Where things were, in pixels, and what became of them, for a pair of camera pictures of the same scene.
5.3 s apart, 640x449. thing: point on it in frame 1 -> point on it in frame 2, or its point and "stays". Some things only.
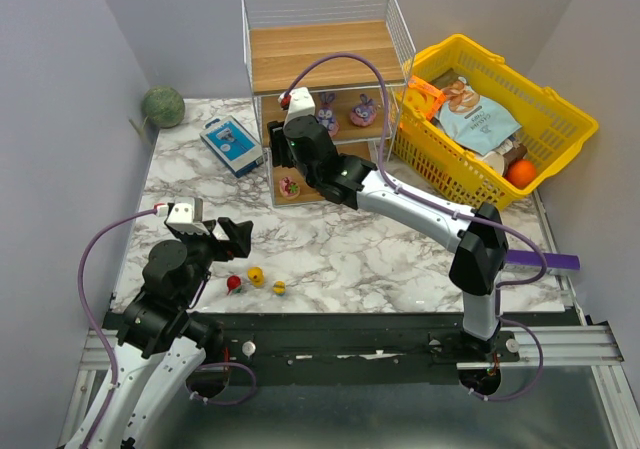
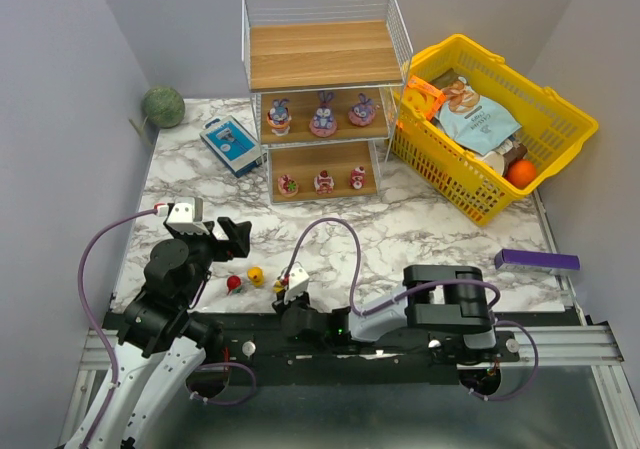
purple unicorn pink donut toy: (364, 114) stays
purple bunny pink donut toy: (326, 114) stays
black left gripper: (218, 239) stays
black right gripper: (275, 136) -> (282, 304)
